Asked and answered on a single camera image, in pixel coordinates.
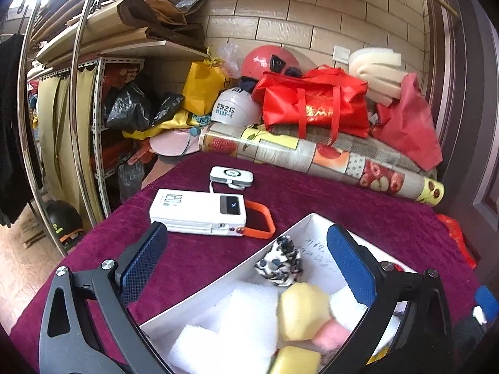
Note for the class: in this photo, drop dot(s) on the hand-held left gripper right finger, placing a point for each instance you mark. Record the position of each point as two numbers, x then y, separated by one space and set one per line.
349 261

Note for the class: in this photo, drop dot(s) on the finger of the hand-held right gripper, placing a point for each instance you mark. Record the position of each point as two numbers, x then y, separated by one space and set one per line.
487 298

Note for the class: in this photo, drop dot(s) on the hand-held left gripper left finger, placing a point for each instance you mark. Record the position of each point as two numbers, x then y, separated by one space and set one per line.
144 261

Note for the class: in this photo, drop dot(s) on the white cardboard box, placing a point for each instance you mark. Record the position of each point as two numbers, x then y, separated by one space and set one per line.
312 235

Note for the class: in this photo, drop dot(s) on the large yellow sponge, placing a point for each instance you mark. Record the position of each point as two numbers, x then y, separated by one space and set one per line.
302 311

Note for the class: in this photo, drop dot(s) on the black and white scrunchie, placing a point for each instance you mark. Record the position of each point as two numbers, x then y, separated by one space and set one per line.
278 263

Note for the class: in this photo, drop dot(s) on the pink sponge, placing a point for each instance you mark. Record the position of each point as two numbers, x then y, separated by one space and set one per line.
331 337

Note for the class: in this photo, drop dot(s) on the small yellow sponge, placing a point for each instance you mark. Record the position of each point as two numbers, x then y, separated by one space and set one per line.
296 360

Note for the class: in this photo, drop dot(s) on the white foam block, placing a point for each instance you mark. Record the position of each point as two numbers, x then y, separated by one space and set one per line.
249 311
345 306
210 352

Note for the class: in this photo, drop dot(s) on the white power bank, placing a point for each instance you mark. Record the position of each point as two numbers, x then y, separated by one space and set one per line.
187 210

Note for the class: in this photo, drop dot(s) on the red packet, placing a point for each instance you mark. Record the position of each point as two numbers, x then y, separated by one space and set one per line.
456 237

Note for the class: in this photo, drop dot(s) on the black helmet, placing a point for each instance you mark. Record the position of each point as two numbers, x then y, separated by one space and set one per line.
64 220

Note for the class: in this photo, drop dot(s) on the fruit-print rolled mat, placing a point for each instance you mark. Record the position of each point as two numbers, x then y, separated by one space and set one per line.
331 163

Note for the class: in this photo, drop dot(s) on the pink hat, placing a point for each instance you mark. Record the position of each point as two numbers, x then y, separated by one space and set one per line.
173 146

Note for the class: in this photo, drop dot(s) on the small white device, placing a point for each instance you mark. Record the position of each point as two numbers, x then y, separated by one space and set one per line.
232 175

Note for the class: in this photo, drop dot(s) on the yellow cloth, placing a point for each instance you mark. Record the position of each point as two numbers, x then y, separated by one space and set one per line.
171 122

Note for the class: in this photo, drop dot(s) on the olive curtain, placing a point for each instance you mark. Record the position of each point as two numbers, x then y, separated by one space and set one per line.
54 144

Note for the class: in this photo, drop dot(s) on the red plastic bag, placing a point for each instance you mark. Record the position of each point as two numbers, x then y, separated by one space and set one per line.
409 124

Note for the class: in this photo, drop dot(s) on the black plastic bags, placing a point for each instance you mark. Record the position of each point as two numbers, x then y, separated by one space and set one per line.
128 109

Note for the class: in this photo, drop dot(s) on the red zip bag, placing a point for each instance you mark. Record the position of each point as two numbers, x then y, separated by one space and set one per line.
312 101

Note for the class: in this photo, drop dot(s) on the dark hanging clothing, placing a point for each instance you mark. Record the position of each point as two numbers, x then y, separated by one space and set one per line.
13 144

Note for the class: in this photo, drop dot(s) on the white helmet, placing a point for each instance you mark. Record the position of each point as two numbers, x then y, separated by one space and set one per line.
236 109

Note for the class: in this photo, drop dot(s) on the yellow paper bag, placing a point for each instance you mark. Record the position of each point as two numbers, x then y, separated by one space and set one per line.
202 85

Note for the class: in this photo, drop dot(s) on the metal clothes rack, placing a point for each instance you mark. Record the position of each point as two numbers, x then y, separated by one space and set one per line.
76 85

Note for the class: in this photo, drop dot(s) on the stack of white foam sheets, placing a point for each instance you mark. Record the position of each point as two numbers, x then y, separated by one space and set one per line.
374 74

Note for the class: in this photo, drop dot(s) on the brown door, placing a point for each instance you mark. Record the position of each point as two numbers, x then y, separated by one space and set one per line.
475 105

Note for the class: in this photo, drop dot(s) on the clear plastic bag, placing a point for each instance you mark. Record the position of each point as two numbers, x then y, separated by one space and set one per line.
230 58

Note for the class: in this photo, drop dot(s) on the red helmet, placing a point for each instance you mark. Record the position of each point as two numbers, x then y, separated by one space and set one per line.
257 60

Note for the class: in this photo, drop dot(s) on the cardboard sheets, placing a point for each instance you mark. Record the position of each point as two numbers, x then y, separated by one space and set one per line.
97 35

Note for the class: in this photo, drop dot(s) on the brown paper bags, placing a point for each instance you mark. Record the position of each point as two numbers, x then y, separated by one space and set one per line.
156 15

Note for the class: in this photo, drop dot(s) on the white wall switch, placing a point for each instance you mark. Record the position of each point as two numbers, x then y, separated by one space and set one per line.
341 53

